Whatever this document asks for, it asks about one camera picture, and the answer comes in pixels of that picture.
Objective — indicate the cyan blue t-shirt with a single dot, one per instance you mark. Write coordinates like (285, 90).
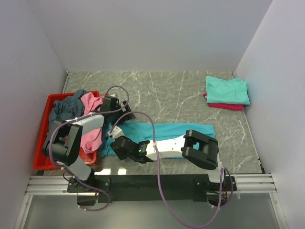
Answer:
(138, 132)

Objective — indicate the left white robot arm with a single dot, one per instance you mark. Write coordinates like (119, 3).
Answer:
(63, 142)

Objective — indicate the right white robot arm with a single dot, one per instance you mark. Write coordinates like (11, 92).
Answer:
(200, 149)

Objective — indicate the folded magenta t-shirt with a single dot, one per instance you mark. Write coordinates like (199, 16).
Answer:
(234, 107)

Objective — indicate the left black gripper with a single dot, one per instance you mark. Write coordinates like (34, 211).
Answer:
(129, 117)

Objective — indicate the dark grey t-shirt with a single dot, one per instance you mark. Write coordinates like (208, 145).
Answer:
(69, 108)

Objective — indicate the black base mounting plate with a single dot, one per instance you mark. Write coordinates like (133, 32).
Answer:
(195, 187)

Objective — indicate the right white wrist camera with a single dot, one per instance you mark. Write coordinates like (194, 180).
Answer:
(115, 132)

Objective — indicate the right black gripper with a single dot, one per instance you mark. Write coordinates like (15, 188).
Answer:
(121, 156)

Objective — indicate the aluminium frame rail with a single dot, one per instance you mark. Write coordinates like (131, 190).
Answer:
(57, 185)

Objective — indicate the folded mint green t-shirt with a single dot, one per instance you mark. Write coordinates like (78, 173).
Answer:
(234, 91)

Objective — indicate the pink t-shirt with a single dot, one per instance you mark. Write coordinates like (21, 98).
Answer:
(91, 141)

